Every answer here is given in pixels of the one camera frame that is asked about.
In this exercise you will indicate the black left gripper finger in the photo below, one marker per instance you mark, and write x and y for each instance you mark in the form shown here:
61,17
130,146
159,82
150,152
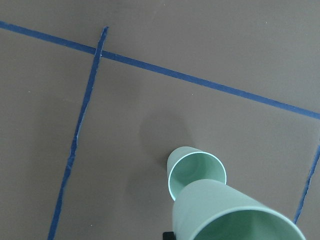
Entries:
169,235

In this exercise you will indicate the light green cup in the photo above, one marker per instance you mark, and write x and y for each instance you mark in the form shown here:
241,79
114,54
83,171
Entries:
210,210
187,164

